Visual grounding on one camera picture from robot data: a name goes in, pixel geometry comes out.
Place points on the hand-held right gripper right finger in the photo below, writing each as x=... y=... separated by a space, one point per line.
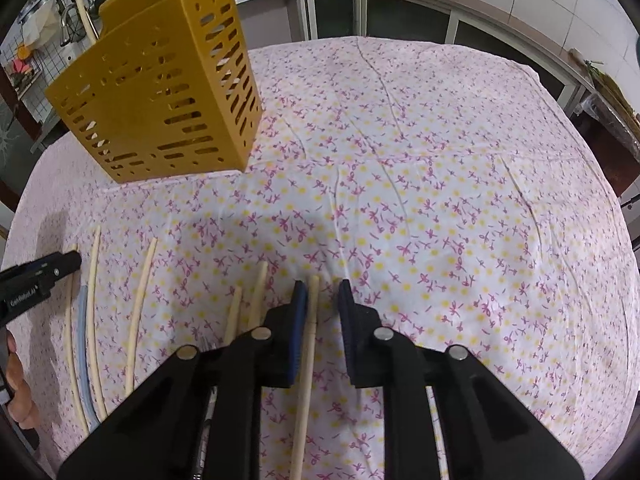
x=350 y=340

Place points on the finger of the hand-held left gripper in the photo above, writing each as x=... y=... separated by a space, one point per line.
x=60 y=266

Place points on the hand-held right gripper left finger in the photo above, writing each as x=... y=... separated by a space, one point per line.
x=299 y=330

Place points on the light blue utensil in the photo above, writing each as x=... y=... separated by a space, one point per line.
x=80 y=340

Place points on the yellow perforated utensil holder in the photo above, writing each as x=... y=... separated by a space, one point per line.
x=150 y=85

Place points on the person's left hand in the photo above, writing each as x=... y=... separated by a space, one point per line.
x=22 y=395

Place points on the brown glass door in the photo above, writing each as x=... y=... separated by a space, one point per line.
x=7 y=160

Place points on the black hanging ladle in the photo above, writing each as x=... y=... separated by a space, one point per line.
x=102 y=2

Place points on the kitchen base cabinets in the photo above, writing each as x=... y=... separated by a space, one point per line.
x=400 y=17

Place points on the bundle of greens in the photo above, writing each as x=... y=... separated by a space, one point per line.
x=607 y=87

